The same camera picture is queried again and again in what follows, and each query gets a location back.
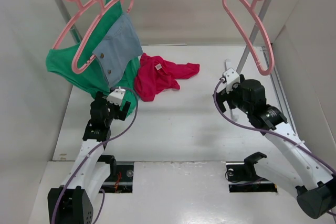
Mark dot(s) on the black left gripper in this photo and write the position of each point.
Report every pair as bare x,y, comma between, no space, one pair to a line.
122,113

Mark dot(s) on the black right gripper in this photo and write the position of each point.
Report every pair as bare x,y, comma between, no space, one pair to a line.
219,100

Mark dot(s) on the red t shirt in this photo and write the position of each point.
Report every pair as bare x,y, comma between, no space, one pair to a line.
156,75

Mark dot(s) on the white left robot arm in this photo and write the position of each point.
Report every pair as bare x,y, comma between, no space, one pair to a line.
72,201

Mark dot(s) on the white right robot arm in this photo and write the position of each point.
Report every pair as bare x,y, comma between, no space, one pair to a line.
312,183

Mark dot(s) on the pink hanger with clothes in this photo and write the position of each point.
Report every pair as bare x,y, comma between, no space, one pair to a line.
99,27

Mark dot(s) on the green t shirt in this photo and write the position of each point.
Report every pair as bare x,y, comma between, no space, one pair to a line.
91,80

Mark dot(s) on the pink empty hanger right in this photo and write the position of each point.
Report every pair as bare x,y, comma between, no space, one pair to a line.
247,17

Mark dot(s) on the pink hanger far left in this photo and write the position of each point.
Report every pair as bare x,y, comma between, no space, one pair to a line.
71,16

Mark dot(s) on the blue denim garment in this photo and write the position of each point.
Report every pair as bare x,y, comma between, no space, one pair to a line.
118,47

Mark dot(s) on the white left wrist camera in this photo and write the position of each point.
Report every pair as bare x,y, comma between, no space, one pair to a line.
116,96

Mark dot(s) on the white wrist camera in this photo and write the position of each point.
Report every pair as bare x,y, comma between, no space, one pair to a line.
231,78
116,96

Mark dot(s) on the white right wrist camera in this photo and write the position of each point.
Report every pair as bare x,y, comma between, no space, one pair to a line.
231,78

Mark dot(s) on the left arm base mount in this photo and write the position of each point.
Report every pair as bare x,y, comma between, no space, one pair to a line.
120,180

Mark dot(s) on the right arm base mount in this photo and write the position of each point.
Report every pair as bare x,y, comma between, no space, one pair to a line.
241,180

